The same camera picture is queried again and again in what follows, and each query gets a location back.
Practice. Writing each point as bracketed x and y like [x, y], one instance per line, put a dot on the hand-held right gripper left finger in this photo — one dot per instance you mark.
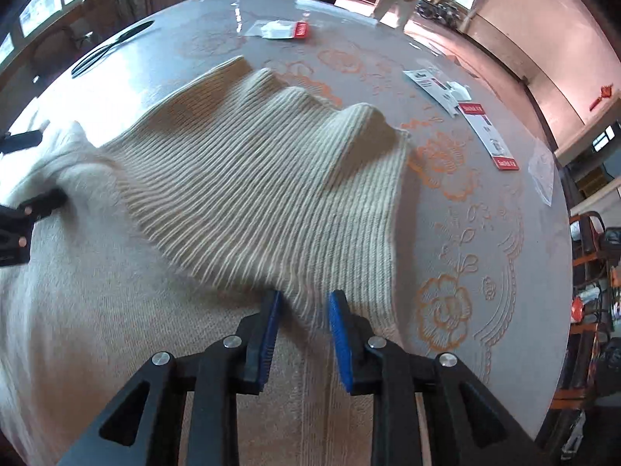
[264, 340]

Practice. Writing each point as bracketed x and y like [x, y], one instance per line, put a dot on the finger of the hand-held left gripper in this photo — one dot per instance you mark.
[22, 141]
[43, 201]

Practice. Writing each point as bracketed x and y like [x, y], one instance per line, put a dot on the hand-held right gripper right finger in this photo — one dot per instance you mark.
[342, 340]

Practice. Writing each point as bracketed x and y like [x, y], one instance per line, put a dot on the cream knit sweater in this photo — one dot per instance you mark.
[218, 179]

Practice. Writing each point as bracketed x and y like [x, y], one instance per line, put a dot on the large multi pane window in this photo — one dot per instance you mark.
[41, 5]

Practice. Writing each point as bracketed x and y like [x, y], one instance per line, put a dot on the black scissors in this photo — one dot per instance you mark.
[136, 29]

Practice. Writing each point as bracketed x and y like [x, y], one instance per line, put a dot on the long red white packaging card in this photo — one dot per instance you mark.
[487, 131]

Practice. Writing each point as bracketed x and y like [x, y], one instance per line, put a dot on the clear plastic strip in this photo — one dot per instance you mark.
[542, 170]

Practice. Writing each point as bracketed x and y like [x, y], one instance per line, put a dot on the white grey packaging card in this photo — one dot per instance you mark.
[422, 77]

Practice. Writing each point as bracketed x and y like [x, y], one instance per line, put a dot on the black leather armchair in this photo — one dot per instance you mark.
[611, 242]

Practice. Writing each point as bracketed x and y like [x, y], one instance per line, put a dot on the torn red white packaging card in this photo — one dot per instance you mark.
[301, 30]

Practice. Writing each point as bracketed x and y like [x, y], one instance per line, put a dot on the parked bicycle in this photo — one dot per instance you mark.
[446, 9]

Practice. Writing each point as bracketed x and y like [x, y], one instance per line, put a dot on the small red knot decoration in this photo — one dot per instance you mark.
[604, 93]

